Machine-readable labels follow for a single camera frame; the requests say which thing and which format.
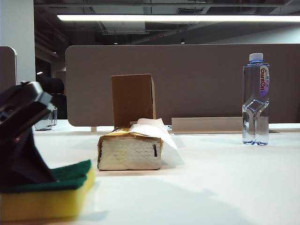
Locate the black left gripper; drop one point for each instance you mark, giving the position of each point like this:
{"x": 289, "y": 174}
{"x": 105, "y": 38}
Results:
{"x": 14, "y": 117}

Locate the yellow sponge with green scourer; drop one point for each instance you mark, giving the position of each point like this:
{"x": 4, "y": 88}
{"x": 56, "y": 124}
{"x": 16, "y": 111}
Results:
{"x": 47, "y": 201}

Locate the clear plastic water bottle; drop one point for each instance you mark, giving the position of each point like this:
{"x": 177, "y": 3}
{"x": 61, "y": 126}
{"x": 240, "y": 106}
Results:
{"x": 255, "y": 93}

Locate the clear glass cup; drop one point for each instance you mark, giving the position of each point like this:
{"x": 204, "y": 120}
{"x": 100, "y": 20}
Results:
{"x": 50, "y": 120}

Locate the white partition foot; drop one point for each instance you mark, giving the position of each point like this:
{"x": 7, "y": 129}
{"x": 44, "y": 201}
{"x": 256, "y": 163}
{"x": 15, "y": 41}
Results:
{"x": 93, "y": 129}

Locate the black office chair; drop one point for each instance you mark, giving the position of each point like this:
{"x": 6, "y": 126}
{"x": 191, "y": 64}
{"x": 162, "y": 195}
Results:
{"x": 56, "y": 85}

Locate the narrow brown desk partition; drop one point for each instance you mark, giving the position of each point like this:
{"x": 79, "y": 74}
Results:
{"x": 7, "y": 65}

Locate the gold tissue pack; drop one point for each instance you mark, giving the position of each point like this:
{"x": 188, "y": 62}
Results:
{"x": 130, "y": 155}

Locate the brown cardboard box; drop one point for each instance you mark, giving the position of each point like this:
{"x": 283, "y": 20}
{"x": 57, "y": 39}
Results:
{"x": 132, "y": 98}

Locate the white tissue sheet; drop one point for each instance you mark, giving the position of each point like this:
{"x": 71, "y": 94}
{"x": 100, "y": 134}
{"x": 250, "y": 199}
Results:
{"x": 150, "y": 129}

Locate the wide brown desk partition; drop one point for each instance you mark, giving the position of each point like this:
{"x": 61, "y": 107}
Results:
{"x": 199, "y": 82}

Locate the long ceiling light strip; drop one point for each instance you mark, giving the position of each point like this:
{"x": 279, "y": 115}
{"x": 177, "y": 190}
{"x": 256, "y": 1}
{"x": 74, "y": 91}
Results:
{"x": 164, "y": 18}

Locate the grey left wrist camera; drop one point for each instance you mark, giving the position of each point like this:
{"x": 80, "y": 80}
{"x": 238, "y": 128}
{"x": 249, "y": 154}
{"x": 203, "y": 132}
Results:
{"x": 35, "y": 92}

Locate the beige metal partition bracket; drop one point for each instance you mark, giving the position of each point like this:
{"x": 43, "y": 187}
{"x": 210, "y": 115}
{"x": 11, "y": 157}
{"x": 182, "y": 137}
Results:
{"x": 207, "y": 125}

